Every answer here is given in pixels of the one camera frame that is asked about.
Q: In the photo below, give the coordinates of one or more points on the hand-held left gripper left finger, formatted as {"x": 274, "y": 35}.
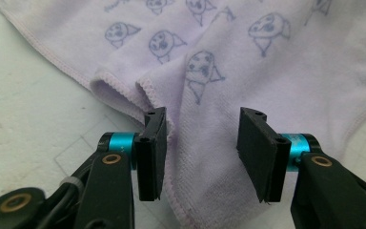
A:
{"x": 151, "y": 159}

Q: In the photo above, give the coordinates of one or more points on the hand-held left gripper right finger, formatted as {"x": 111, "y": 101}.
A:
{"x": 263, "y": 159}

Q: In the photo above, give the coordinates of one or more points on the lilac printed towel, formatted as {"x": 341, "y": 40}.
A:
{"x": 235, "y": 79}

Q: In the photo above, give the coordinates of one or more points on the white foam mat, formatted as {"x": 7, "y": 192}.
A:
{"x": 28, "y": 111}

